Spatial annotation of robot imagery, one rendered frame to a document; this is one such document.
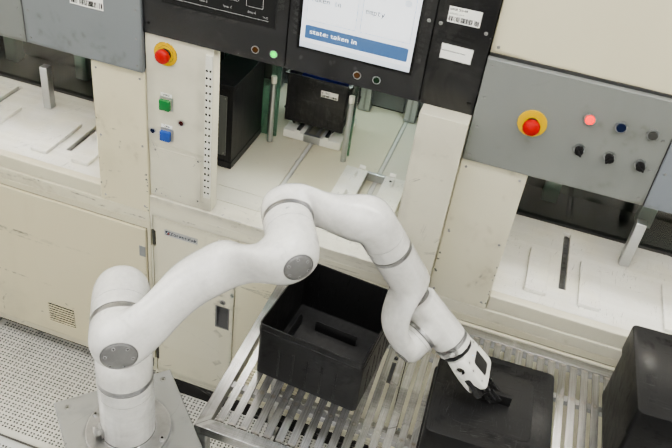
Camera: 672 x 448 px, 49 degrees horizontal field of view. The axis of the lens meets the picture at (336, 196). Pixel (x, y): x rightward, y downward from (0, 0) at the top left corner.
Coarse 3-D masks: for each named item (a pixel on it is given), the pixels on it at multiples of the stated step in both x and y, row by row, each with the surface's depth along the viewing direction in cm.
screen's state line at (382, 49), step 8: (312, 32) 180; (320, 32) 180; (328, 32) 179; (336, 32) 178; (320, 40) 181; (328, 40) 180; (336, 40) 179; (344, 40) 179; (352, 40) 178; (360, 40) 177; (368, 40) 177; (352, 48) 179; (360, 48) 179; (368, 48) 178; (376, 48) 177; (384, 48) 177; (392, 48) 176; (400, 48) 175; (384, 56) 178; (392, 56) 177; (400, 56) 176
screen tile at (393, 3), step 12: (372, 0) 171; (384, 0) 170; (396, 0) 169; (396, 12) 171; (408, 12) 170; (372, 24) 174; (384, 24) 173; (396, 24) 173; (408, 24) 172; (384, 36) 175; (396, 36) 174; (408, 36) 173
